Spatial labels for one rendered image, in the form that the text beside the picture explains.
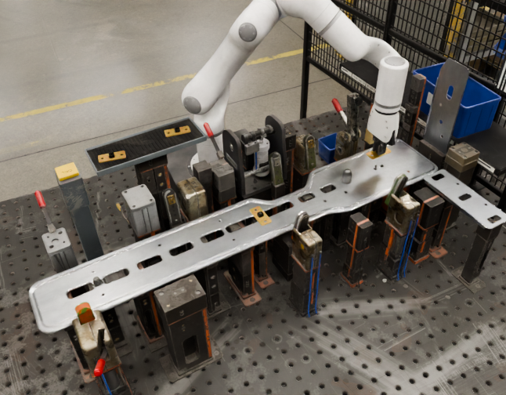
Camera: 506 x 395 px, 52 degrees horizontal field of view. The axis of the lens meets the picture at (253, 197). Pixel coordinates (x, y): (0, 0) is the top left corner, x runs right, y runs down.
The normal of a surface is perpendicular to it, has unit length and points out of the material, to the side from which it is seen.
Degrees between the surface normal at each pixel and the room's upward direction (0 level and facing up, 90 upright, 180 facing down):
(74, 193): 90
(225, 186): 90
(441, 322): 0
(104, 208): 0
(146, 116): 0
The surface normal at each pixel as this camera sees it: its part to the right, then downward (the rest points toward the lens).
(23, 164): -0.02, -0.75
